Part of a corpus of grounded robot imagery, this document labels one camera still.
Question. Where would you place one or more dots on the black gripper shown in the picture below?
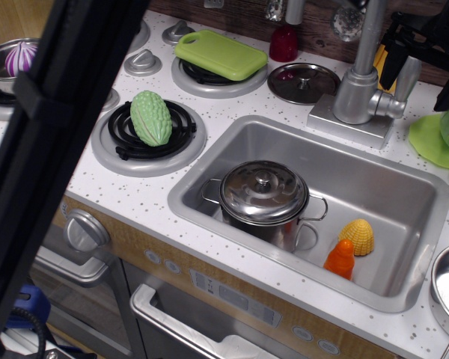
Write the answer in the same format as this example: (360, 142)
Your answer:
(423, 37)

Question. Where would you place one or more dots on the silver faucet lever handle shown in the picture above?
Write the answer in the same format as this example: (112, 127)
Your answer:
(394, 105)

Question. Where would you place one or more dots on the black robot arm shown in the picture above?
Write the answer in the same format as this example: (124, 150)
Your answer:
(46, 143)

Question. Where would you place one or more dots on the yellow toy pepper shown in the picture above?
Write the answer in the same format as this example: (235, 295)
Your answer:
(378, 63)

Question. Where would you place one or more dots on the light green plate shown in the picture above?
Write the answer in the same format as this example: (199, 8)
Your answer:
(425, 136)

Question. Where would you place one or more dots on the silver toy faucet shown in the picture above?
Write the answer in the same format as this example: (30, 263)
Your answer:
(345, 115)

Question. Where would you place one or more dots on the flat steel pot lid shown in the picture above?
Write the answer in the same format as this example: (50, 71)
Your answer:
(302, 83)

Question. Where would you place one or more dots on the silver sink basin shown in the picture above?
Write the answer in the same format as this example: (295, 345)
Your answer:
(405, 207)

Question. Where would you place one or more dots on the dark red toy cup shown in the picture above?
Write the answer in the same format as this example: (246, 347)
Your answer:
(284, 44)

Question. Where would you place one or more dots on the yellow toy corn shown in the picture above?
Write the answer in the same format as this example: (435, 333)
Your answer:
(360, 233)

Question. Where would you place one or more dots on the green cutting board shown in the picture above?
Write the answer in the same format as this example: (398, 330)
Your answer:
(221, 55)

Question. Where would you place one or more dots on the orange toy carrot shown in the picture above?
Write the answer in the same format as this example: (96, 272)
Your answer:
(341, 259)

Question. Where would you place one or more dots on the steel pot with lid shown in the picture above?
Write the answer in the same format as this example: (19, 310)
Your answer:
(267, 200)

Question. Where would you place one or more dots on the back stove burner under board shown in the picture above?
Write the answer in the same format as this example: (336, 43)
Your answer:
(203, 83)

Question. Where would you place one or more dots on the silver stove knob back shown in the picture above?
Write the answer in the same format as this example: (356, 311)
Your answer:
(173, 34)

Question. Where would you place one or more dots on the silver stove knob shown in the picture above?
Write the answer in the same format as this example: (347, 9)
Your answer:
(173, 34)
(111, 101)
(145, 63)

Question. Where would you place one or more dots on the green toy bitter gourd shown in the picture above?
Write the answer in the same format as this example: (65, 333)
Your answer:
(151, 118)

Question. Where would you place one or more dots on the silver stove knob middle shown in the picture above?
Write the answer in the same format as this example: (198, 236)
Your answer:
(145, 63)

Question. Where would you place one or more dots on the front black stove burner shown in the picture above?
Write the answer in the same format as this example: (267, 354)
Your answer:
(117, 147)

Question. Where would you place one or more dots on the silver stove knob front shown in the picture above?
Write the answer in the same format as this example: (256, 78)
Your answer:
(111, 101)

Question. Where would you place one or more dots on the silver oven dial knob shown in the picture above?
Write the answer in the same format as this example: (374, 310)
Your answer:
(83, 232)

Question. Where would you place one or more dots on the purple white toy onion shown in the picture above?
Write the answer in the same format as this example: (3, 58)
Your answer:
(19, 59)

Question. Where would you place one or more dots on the steel bowl at left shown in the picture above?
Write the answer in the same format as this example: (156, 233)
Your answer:
(7, 82)

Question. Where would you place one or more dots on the blue object lower left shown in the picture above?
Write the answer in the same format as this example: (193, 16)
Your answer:
(32, 300)

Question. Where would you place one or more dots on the silver dishwasher door handle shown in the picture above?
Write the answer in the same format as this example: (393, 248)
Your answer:
(231, 346)

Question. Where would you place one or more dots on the silver oven door handle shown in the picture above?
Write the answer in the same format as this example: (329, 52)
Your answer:
(93, 271)

